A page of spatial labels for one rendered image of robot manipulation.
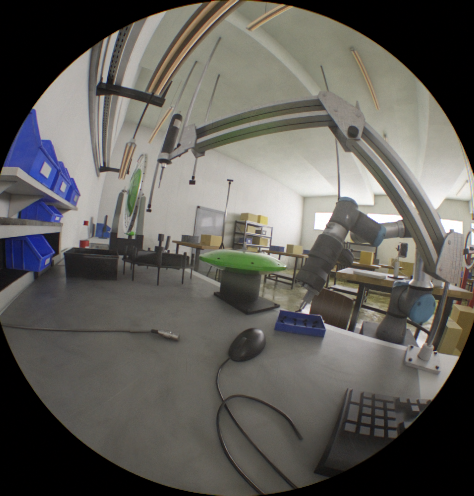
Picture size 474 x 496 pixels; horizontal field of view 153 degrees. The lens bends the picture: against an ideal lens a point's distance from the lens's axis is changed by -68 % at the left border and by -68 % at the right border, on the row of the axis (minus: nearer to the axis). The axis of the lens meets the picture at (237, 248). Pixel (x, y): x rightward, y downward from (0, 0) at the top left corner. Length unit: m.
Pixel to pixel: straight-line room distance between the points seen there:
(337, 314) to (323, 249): 0.72
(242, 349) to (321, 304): 0.91
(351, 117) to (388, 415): 0.49
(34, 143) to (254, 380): 0.67
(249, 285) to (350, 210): 0.38
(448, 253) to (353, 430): 0.34
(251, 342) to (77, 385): 0.29
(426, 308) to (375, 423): 0.40
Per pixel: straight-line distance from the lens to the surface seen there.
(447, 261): 0.42
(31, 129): 0.58
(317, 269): 0.41
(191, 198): 5.68
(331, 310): 1.14
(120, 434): 0.24
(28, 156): 0.54
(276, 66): 3.05
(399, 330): 0.72
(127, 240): 1.14
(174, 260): 0.79
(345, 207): 0.49
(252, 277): 0.58
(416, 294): 0.59
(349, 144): 0.42
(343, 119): 0.42
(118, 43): 1.40
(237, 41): 2.87
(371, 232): 0.50
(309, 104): 0.47
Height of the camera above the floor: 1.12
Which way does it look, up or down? 2 degrees down
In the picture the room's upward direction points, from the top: 7 degrees clockwise
